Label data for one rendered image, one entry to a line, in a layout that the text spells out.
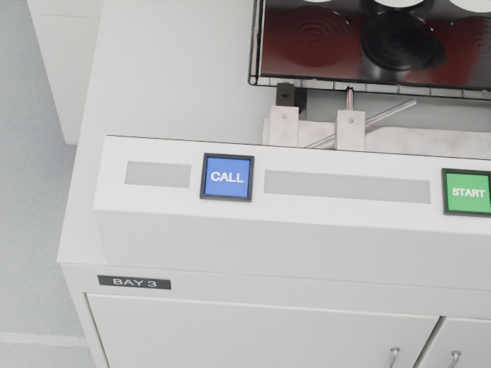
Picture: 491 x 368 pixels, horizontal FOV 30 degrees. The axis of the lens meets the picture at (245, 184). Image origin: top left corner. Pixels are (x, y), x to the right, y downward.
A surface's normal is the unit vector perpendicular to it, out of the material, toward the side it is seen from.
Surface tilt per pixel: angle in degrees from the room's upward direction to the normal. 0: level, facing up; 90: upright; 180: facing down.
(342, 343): 90
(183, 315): 90
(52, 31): 90
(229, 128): 0
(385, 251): 90
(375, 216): 0
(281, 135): 0
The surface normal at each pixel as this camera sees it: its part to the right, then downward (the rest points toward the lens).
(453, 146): 0.02, -0.50
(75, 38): -0.07, 0.86
